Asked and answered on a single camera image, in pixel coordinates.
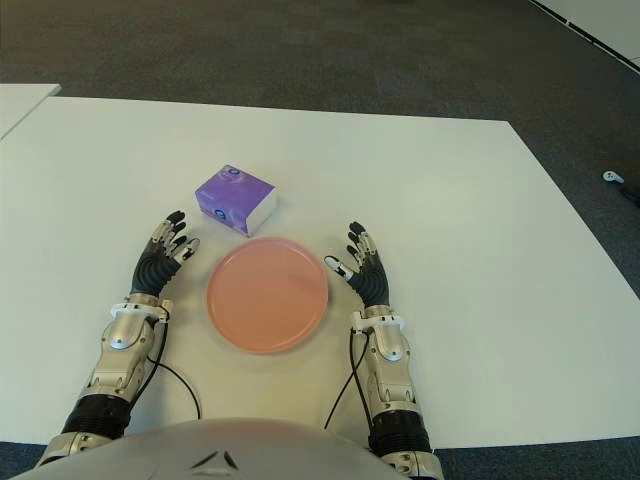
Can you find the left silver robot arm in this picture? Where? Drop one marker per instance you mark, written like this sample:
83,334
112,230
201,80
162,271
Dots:
120,340

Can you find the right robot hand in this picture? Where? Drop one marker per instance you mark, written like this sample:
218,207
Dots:
372,282

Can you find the purple tissue paper pack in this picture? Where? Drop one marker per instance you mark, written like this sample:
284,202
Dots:
232,195

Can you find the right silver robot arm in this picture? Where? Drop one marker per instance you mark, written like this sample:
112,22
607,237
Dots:
387,345

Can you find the white partition panel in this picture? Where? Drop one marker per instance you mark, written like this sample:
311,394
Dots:
610,20

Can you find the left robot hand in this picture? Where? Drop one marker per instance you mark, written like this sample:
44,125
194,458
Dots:
152,272

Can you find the white side table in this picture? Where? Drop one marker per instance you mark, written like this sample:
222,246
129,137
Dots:
20,102

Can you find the white handheld controller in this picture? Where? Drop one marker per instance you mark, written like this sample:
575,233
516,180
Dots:
610,176

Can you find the silver robot torso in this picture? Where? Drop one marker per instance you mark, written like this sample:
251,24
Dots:
250,450

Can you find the pink round plate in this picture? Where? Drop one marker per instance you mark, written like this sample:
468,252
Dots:
267,295

